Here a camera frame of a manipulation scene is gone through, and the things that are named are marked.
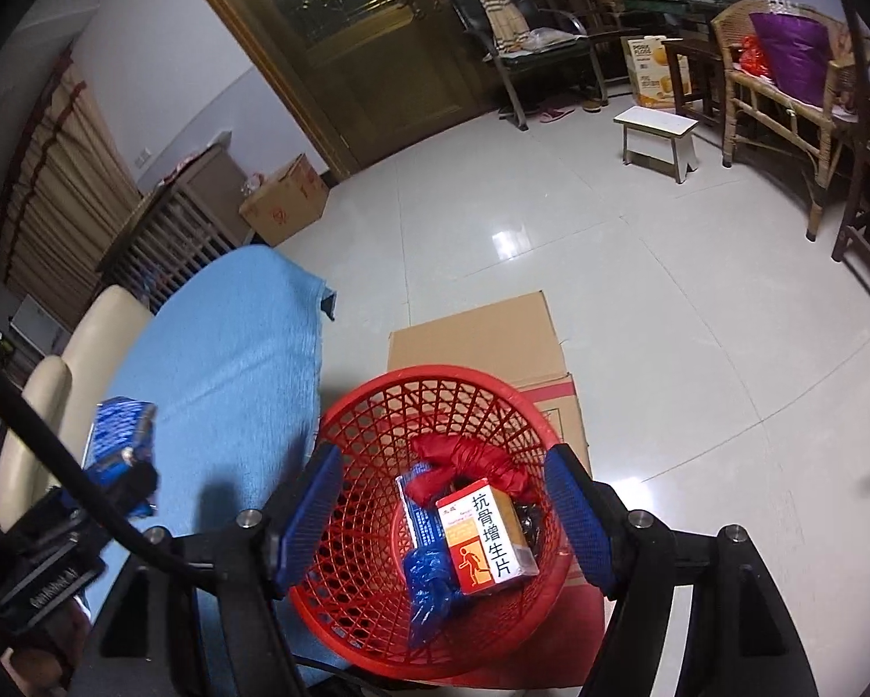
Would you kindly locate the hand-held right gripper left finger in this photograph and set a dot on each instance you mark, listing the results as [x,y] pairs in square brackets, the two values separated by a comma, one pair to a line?
[307,523]

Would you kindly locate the white small stool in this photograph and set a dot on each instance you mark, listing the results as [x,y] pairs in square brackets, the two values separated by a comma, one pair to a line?
[656,120]

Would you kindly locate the wooden door with glass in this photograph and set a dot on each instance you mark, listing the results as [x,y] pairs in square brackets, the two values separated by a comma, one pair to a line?
[376,87]

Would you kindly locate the beige leather sofa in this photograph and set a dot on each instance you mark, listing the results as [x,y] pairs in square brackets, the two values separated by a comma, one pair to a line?
[108,319]

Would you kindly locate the purple cushion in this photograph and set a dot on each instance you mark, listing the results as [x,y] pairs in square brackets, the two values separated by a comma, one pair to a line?
[791,51]

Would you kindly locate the pink slipper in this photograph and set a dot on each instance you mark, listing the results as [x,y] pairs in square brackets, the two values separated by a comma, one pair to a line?
[554,115]

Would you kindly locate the dark wooden chair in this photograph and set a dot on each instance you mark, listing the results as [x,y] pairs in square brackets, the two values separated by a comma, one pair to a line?
[860,196]

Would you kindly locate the white plastic bag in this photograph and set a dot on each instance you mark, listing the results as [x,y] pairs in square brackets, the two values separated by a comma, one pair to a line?
[551,40]

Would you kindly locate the person's left hand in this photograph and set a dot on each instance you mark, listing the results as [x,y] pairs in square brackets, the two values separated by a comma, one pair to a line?
[53,653]

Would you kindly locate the blue tablecloth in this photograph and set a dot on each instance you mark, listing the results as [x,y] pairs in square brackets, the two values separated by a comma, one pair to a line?
[224,348]

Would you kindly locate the red plastic mesh basket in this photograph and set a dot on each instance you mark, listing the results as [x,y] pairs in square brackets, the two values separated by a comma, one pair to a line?
[376,406]

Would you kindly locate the flattened brown cardboard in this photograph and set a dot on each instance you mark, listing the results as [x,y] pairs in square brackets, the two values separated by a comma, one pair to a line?
[478,334]

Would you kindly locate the orange white medicine box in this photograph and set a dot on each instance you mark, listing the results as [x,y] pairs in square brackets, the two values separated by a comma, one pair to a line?
[478,530]

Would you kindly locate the rattan chair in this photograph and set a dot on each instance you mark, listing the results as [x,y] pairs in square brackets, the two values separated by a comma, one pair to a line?
[761,98]

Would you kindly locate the red plastic bag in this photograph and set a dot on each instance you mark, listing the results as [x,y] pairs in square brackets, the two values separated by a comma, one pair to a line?
[471,454]
[754,58]

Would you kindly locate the blue plastic bag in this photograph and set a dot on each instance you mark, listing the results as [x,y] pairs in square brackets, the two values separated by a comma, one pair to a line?
[427,595]

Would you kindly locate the blue packet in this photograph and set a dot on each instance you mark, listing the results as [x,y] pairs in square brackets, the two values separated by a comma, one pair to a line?
[420,515]

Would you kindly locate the wooden slatted cabinet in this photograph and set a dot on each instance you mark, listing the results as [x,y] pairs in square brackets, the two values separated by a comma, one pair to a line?
[188,218]

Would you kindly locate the black armchair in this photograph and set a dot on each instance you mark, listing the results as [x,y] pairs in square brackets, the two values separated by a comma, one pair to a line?
[544,69]

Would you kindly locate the dark transparent packet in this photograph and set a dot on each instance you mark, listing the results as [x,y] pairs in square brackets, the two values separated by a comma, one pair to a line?
[527,523]

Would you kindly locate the blue box with silver edges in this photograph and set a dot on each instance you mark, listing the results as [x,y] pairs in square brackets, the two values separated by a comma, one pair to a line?
[119,425]

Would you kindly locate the yellow white carton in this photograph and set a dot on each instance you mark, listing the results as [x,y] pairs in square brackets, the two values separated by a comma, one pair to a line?
[649,72]

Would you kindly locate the beige striped curtain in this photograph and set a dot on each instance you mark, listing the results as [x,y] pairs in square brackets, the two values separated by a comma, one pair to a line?
[57,189]

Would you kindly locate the beige striped scarf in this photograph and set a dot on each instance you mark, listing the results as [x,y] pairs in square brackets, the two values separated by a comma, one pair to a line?
[496,11]

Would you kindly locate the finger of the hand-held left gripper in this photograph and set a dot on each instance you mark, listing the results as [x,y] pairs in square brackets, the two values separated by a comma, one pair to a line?
[126,490]

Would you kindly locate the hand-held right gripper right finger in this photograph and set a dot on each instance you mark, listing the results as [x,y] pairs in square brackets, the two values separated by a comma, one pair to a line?
[576,523]

